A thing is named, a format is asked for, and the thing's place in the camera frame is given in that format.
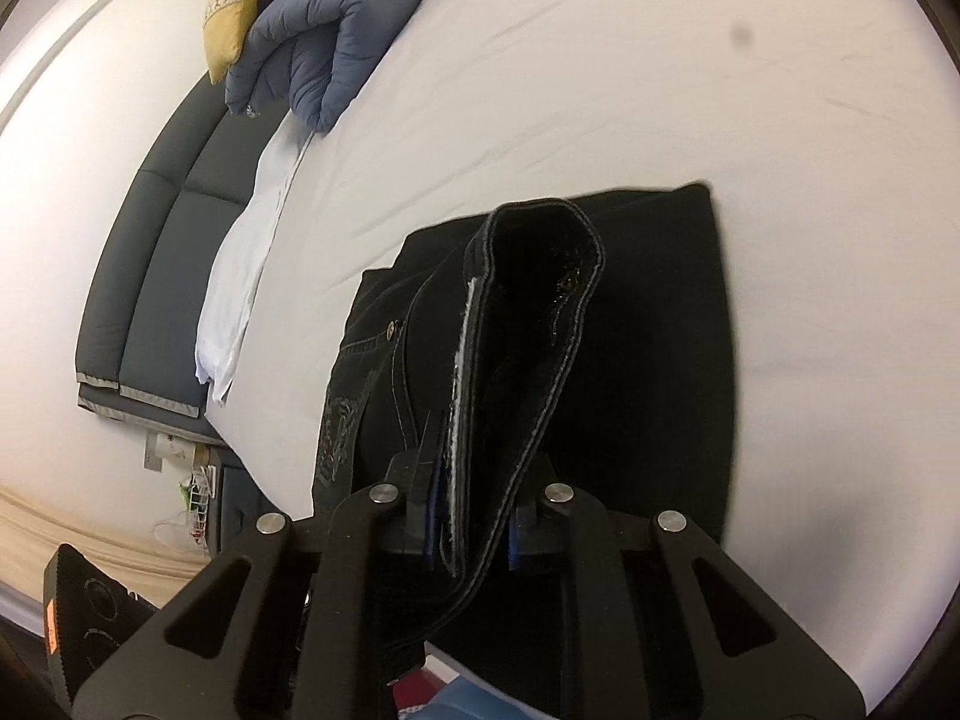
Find blue rolled duvet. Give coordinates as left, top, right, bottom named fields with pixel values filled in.
left=225, top=0, right=427, bottom=134

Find grey padded headboard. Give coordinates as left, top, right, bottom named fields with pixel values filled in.
left=75, top=79, right=293, bottom=440

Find white power socket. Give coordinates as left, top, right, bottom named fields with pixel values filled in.
left=142, top=431, right=207, bottom=475

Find black textured box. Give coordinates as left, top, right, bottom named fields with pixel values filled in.
left=41, top=544, right=162, bottom=698

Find white wire basket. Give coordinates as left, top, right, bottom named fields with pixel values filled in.
left=154, top=465, right=222, bottom=548

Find black pants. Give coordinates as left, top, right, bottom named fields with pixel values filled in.
left=311, top=181, right=743, bottom=720

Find white folded cloth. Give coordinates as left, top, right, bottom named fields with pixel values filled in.
left=193, top=116, right=316, bottom=406

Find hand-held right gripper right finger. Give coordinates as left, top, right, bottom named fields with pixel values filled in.
left=508, top=481, right=867, bottom=720

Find dark nightstand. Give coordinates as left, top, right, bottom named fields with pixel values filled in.
left=214, top=442, right=297, bottom=548

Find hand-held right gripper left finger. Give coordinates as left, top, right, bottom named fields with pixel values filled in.
left=71, top=450, right=451, bottom=720

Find yellow cushion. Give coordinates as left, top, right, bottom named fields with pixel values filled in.
left=201, top=0, right=262, bottom=86

